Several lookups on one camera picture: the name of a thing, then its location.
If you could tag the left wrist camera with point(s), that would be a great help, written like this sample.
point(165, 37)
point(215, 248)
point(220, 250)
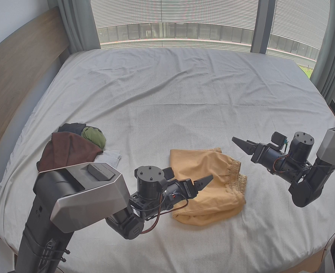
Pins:
point(168, 173)

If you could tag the white garment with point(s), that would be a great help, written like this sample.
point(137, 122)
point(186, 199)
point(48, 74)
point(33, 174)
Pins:
point(109, 158)

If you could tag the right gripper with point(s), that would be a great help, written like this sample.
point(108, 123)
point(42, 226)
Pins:
point(269, 158)

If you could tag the bed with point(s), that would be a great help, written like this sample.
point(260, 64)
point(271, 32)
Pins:
point(184, 89)

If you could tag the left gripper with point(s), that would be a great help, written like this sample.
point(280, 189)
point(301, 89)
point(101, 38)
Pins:
point(184, 192)

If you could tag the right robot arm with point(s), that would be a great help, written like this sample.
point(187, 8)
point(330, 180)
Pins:
point(306, 180)

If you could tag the window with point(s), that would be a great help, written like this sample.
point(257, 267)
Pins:
point(184, 10)

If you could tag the dark grey garment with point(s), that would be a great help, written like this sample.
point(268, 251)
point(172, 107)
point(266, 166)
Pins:
point(70, 128)

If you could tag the green garment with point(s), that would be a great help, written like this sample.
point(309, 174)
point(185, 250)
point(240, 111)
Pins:
point(95, 136)

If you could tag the tan shorts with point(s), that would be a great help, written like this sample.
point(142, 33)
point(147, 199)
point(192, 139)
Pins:
point(207, 166)

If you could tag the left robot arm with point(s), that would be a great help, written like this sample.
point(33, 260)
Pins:
point(79, 198)

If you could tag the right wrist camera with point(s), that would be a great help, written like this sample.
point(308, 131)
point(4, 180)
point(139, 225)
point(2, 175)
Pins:
point(278, 139)

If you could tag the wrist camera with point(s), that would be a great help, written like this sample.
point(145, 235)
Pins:
point(278, 139)
point(168, 173)

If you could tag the brown garment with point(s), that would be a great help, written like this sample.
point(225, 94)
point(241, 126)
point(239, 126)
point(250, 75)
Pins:
point(65, 149)

